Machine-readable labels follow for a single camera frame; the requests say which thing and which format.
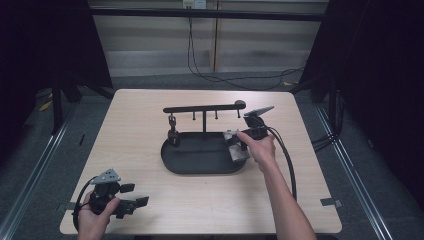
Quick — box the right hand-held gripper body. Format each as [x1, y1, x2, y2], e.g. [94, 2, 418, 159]
[243, 105, 276, 141]

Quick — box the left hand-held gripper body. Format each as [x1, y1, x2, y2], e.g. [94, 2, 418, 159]
[87, 167, 137, 220]

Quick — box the grey patterned key pouch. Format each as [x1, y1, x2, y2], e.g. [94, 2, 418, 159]
[222, 129, 251, 164]

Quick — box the black key rack with tray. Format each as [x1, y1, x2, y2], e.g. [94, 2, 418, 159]
[160, 99, 249, 176]

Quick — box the black car key fob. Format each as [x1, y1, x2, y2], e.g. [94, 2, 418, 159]
[167, 114, 182, 148]

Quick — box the person's right hand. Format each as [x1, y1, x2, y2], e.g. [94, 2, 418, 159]
[236, 130, 278, 173]

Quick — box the person's left hand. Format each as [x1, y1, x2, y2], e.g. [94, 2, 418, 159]
[76, 192, 121, 240]

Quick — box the black metal stand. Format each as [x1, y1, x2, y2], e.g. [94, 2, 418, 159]
[50, 74, 65, 135]

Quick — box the yellow floor tape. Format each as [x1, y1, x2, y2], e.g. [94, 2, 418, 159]
[38, 99, 54, 113]

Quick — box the dark curtain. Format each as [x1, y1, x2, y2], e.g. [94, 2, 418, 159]
[0, 0, 114, 168]
[299, 0, 424, 209]

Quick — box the left hand-held gripper cable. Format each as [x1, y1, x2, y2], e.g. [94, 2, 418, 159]
[72, 175, 98, 232]

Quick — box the hand-held gripper cable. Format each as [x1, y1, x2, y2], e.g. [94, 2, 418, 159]
[265, 125, 298, 202]
[72, 175, 98, 232]

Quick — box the right hand-held gripper cable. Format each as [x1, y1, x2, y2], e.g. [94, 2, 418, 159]
[265, 125, 298, 202]

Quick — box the black wall cable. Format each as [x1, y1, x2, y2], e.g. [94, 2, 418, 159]
[186, 17, 306, 92]

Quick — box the black floor cable bundle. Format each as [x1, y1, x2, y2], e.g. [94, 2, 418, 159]
[311, 89, 346, 154]

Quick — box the metal floor rail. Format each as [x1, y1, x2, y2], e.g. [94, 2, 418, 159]
[0, 108, 80, 240]
[314, 103, 395, 240]

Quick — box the wooden wall strip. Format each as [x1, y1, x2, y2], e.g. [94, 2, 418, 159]
[212, 1, 222, 73]

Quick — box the black horizontal frame bar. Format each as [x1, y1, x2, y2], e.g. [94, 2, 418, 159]
[89, 7, 326, 23]

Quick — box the white wall socket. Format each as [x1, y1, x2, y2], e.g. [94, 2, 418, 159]
[182, 0, 208, 10]

